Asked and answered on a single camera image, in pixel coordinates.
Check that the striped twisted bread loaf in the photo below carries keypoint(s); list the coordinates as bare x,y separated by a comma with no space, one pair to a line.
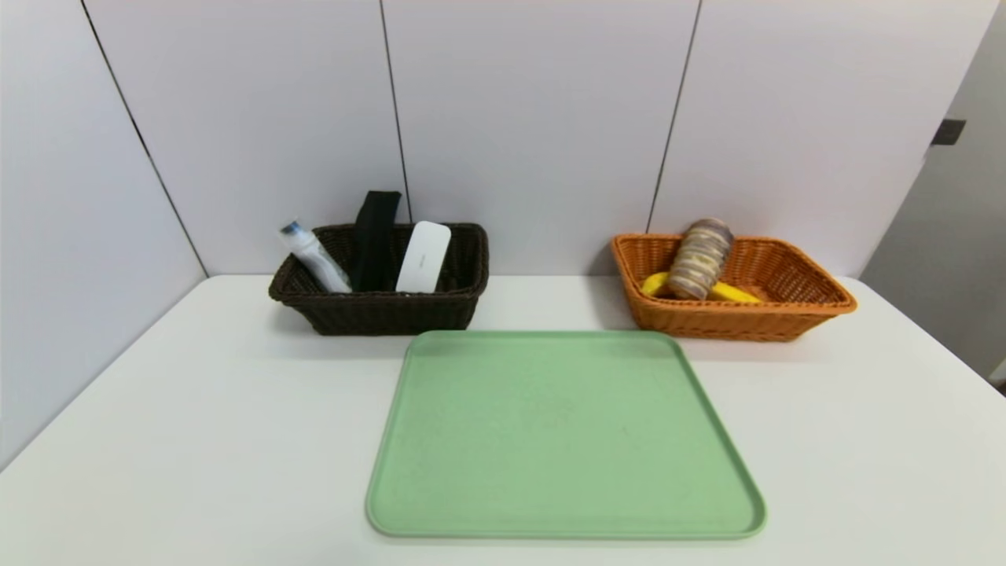
699,259

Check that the white router box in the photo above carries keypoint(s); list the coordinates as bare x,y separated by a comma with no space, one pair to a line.
424,255

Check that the black soft case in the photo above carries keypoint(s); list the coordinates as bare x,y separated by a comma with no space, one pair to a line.
373,244

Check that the dark brown wicker basket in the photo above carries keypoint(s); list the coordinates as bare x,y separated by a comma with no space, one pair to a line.
385,314

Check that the light green plastic tray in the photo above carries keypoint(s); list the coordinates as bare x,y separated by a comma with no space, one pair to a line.
566,456

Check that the yellow banana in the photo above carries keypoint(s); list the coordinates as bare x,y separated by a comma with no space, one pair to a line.
739,292

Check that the orange wicker basket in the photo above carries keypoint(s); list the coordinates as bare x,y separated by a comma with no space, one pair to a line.
747,322

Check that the white plastic bottle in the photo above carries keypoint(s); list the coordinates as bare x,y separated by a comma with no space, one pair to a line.
318,259

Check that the dark wall bracket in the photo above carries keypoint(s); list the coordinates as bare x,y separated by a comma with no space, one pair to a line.
949,131

